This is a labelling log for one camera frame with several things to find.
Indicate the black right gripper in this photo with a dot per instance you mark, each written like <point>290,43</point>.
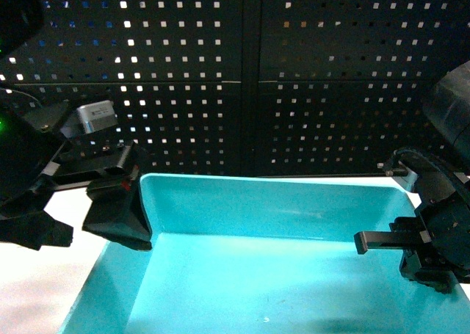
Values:
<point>443,222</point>

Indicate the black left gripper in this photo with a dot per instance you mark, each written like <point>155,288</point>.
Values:
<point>110,170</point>

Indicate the teal plastic tray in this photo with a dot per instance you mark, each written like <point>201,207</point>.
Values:
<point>251,255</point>

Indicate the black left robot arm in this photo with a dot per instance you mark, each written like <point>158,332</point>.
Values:
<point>41,155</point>

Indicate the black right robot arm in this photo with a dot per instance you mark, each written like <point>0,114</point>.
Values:
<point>447,108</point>

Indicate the black perforated panel left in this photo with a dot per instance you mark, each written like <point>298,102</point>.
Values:
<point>173,69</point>

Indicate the black perforated panel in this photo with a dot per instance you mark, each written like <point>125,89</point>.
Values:
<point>342,81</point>
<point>173,69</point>

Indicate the black perforated panel right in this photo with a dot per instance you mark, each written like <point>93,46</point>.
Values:
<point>342,81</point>

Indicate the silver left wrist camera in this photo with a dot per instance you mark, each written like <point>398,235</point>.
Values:
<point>97,116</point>

